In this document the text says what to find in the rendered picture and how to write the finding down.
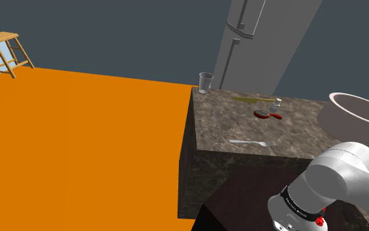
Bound clear drinking glass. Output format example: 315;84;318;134
198;72;214;95

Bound marble kitchen counter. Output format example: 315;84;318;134
177;86;369;231

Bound yellow-green knife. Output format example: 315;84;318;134
231;96;277;104

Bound silver fork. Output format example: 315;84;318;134
229;139;277;148

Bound small glass shaker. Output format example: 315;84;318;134
268;98;282;114

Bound grey refrigerator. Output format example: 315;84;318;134
210;0;323;96

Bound dark robot stand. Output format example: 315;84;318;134
190;164;369;231

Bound large pale pot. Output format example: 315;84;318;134
317;92;369;147

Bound wooden stool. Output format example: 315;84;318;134
0;31;35;79

